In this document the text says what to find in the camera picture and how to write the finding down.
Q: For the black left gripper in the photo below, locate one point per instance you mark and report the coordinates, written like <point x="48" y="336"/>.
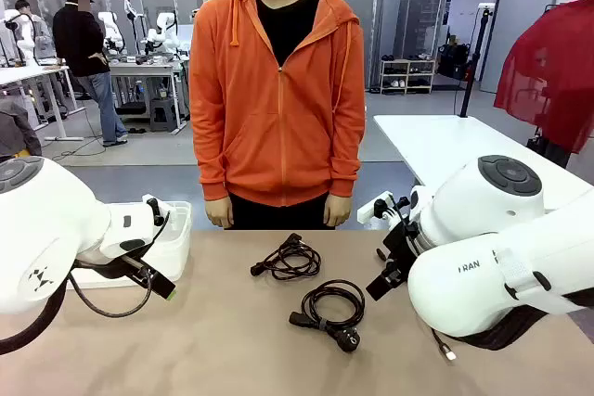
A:
<point x="111" y="267"/>

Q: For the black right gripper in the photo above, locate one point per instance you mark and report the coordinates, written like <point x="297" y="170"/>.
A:
<point x="401" y="247"/>

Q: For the orange sleeved right forearm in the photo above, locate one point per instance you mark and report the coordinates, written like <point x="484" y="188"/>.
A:
<point x="213" y="169"/>

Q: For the orange sleeved left forearm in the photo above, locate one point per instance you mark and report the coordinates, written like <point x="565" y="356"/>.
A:
<point x="347" y="164"/>

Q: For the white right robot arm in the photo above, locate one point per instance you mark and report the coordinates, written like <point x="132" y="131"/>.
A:
<point x="487" y="210"/>

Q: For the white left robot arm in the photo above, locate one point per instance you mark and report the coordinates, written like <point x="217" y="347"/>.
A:
<point x="46" y="220"/>

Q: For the person's left hand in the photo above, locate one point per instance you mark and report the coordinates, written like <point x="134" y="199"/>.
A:
<point x="338" y="210"/>

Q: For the person's right hand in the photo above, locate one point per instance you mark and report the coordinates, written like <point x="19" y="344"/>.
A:
<point x="219" y="213"/>

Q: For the clear plastic storage container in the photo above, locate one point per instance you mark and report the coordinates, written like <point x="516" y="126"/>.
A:
<point x="178" y="238"/>

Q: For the large white table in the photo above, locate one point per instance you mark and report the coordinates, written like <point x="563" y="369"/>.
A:
<point x="441" y="145"/>

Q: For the dark grey plastic stool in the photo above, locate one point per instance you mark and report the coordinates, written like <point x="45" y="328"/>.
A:
<point x="163" y="115"/>

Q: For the person in orange hoodie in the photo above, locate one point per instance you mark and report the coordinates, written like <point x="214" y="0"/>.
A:
<point x="278" y="136"/>

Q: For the person in grey jacket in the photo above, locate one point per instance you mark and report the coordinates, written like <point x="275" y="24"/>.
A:
<point x="16" y="129"/>

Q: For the black handbag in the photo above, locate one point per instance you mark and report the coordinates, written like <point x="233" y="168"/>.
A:
<point x="536" y="144"/>

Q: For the wooden shoe rack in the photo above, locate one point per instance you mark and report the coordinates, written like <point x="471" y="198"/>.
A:
<point x="408" y="76"/>

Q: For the grey metal workbench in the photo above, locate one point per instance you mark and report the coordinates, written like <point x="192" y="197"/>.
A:
<point x="144" y="69"/>

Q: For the black tripod pole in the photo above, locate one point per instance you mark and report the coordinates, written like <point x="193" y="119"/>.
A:
<point x="469" y="80"/>

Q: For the black equipment bag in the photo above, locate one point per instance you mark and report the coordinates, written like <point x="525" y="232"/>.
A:
<point x="452" y="62"/>

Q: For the white standing desk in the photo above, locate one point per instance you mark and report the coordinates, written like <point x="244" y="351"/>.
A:
<point x="32" y="72"/>

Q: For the man in black sweater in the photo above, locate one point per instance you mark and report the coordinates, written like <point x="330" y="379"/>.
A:
<point x="79" y="43"/>

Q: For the red sheer garment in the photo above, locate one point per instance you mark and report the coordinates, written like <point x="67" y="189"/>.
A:
<point x="547" y="71"/>

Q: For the person in grey hoodie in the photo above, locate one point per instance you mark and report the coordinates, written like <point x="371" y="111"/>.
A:
<point x="37" y="29"/>

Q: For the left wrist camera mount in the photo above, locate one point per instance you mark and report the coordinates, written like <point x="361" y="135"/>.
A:
<point x="153" y="206"/>

